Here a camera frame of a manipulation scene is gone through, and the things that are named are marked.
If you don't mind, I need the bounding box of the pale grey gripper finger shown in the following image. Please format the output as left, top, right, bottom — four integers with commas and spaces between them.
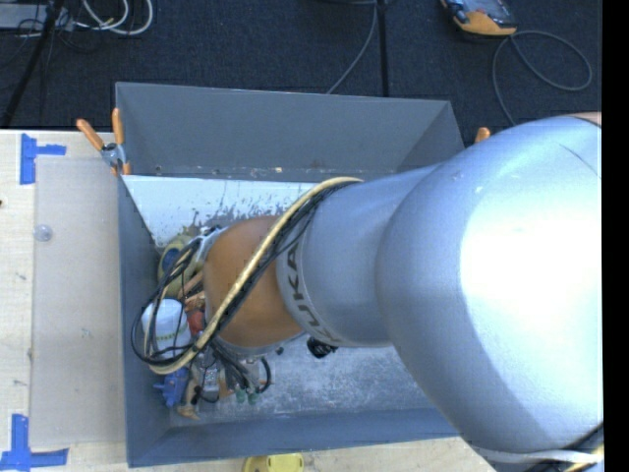
201, 364, 221, 403

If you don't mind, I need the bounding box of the blue plastic object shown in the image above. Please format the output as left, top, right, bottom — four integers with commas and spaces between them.
152, 367, 192, 408

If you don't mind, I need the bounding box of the white plastic cup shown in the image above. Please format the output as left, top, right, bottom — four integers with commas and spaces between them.
141, 298, 194, 359

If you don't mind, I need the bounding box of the yellow and blue round object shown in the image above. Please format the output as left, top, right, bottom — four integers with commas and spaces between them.
157, 235, 199, 285

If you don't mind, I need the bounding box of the pale wood flat board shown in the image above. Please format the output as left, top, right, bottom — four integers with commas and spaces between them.
28, 156, 127, 450

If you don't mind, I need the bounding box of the grey metal bin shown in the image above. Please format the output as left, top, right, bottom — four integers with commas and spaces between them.
113, 82, 466, 469

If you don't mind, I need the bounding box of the black cylinder on white bracket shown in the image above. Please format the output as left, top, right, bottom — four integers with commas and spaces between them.
306, 334, 339, 360

